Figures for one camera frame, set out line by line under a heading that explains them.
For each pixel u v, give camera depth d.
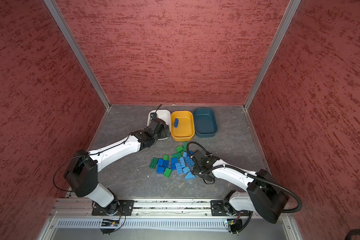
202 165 0.67
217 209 0.74
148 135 0.65
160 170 0.87
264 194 0.42
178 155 0.92
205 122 1.08
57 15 0.74
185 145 0.97
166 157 0.90
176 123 1.09
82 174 0.44
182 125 1.09
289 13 0.73
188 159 0.90
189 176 0.83
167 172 0.84
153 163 0.89
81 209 0.76
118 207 0.73
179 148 0.95
